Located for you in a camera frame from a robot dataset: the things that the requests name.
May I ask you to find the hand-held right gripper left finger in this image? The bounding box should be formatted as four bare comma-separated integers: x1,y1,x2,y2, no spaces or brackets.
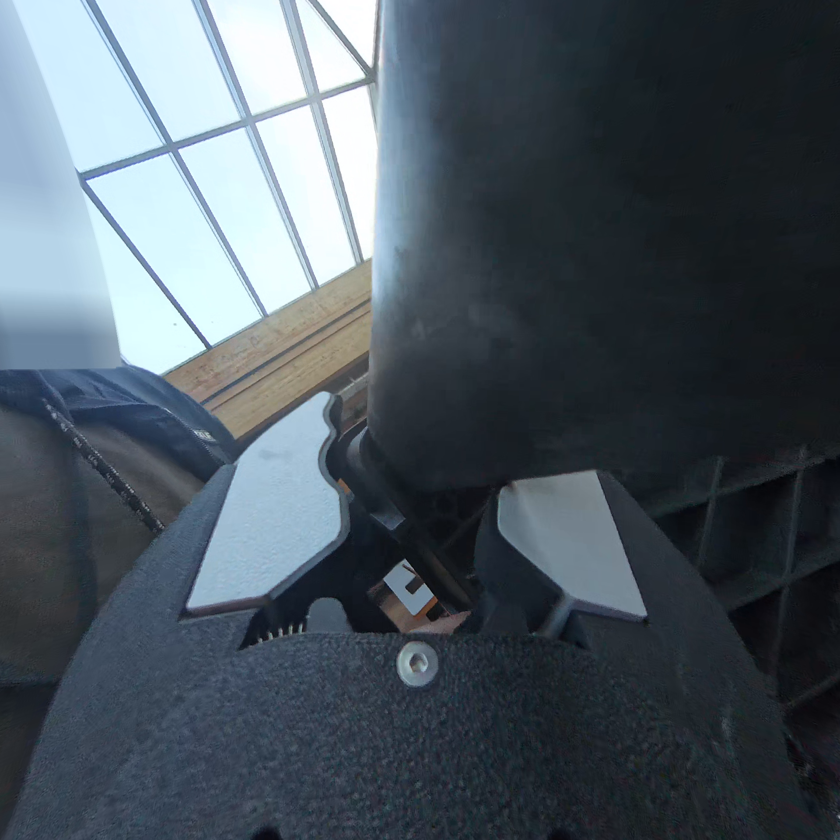
185,391,350,618

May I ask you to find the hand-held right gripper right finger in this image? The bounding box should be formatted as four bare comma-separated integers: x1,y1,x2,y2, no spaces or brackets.
496,470,648,639

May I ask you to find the large black matte cylinder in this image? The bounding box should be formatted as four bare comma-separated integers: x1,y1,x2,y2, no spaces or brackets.
366,0,840,493

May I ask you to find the wooden ceiling beam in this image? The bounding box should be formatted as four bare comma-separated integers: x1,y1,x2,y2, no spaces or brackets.
163,258,375,442

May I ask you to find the person's dark jacket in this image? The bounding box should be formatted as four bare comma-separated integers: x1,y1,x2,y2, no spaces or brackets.
0,366,242,487

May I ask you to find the person's brown shirt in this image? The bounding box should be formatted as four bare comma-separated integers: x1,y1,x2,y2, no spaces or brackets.
0,407,211,677

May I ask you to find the glass skylight window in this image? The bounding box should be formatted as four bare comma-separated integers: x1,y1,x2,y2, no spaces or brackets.
13,0,382,375

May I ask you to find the speckled jacket drawstring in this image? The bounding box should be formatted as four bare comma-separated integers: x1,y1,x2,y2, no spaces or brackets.
41,397,166,534

